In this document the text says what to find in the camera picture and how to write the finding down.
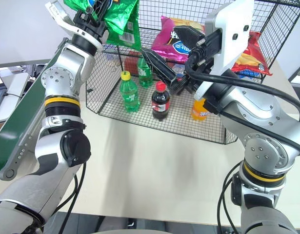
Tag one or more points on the green bottle with yellow cap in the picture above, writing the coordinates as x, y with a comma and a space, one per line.
129, 95

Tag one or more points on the green conveyor belt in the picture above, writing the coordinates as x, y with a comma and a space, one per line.
15, 126

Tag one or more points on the grey side desk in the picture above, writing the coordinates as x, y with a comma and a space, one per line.
14, 85

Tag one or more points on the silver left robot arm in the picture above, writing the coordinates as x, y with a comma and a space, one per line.
62, 65

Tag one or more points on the green chip bag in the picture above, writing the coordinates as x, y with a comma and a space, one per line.
125, 24

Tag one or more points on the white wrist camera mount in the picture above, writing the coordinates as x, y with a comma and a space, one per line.
59, 17
227, 36

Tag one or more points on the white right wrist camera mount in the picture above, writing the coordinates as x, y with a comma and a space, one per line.
227, 36

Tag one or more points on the red chip bag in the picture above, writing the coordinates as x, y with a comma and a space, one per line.
252, 61

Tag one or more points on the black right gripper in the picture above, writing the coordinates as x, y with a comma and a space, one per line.
186, 85

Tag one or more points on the red box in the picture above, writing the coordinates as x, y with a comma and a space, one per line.
131, 65

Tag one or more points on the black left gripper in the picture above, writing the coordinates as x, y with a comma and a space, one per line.
88, 24

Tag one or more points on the blue white packet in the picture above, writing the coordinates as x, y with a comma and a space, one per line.
179, 69

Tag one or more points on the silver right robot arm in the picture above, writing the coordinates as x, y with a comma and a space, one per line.
257, 109

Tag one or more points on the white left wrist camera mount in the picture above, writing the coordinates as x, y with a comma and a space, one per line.
59, 17

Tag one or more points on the orange soda bottle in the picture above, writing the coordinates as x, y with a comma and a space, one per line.
199, 112

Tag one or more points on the magenta chip bag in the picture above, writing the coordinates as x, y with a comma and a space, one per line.
164, 41

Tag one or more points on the cola bottle with red cap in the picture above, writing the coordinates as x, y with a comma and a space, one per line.
160, 103

